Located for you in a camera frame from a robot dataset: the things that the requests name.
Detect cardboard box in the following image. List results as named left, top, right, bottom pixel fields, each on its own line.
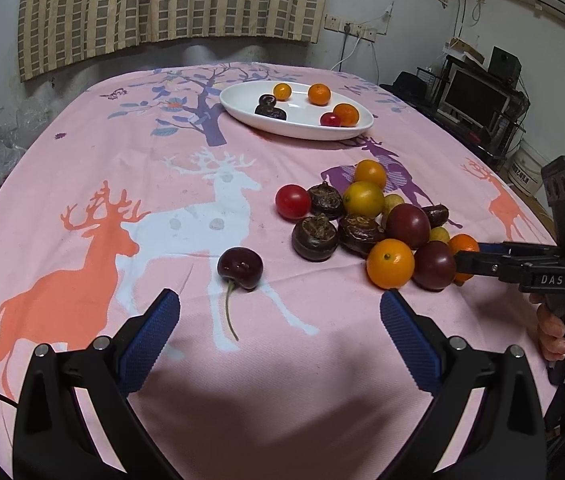
left=441, top=37, right=486, bottom=64

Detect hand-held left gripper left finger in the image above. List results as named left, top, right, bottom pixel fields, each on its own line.
left=12, top=287, right=183, bottom=480

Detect black metal desk rack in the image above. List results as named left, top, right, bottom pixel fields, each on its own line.
left=416, top=54, right=531, bottom=172

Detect white oval plate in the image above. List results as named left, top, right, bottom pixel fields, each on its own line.
left=219, top=81, right=375, bottom=141

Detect dark purple tomato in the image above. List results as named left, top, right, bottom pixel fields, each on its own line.
left=385, top=204, right=431, bottom=250
left=412, top=240, right=458, bottom=292

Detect black computer monitor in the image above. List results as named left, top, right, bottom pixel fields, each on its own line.
left=437, top=67, right=511, bottom=129

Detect pink deer print tablecloth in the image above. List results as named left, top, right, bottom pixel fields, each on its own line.
left=0, top=62, right=563, bottom=480

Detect clear plastic bags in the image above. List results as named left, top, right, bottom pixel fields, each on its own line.
left=0, top=99, right=54, bottom=212

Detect brown water chestnut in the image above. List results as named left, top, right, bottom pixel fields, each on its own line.
left=337, top=214, right=387, bottom=260
left=254, top=93, right=287, bottom=122
left=308, top=181, right=345, bottom=221
left=291, top=214, right=339, bottom=262

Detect black speaker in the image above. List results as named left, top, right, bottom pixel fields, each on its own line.
left=488, top=46, right=522, bottom=80

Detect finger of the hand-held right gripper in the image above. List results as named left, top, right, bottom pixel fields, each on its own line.
left=453, top=250, right=533, bottom=284
left=477, top=241, right=563, bottom=261

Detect checked brown curtain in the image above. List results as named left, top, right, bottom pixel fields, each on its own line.
left=16, top=0, right=335, bottom=83

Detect dark brown date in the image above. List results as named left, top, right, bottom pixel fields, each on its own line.
left=421, top=204, right=450, bottom=229

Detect white plastic bucket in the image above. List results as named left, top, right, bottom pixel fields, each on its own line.
left=507, top=140, right=551, bottom=196

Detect white power cable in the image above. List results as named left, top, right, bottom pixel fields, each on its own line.
left=331, top=34, right=364, bottom=72

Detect dark red cherry with stem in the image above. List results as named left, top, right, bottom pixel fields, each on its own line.
left=217, top=247, right=264, bottom=342

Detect large orange kumquat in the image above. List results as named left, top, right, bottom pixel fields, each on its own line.
left=366, top=239, right=416, bottom=290

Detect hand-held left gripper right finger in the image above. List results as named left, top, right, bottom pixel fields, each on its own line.
left=379, top=290, right=548, bottom=480

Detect small orange kumquat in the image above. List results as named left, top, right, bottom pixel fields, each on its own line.
left=307, top=83, right=332, bottom=106
left=353, top=159, right=388, bottom=191
left=333, top=103, right=361, bottom=127
left=448, top=234, right=481, bottom=286

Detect yellow tomato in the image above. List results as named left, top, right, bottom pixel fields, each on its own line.
left=343, top=180, right=386, bottom=218

